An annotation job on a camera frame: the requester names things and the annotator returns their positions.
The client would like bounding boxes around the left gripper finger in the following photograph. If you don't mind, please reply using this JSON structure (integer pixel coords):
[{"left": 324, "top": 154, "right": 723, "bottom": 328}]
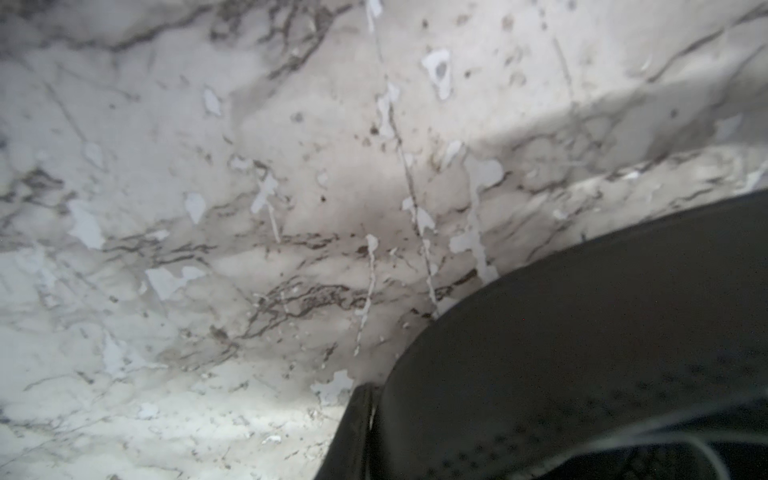
[{"left": 314, "top": 383, "right": 380, "bottom": 480}]

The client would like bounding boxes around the black belt coil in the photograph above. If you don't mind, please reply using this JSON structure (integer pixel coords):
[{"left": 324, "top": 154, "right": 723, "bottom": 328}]
[{"left": 370, "top": 192, "right": 767, "bottom": 479}]

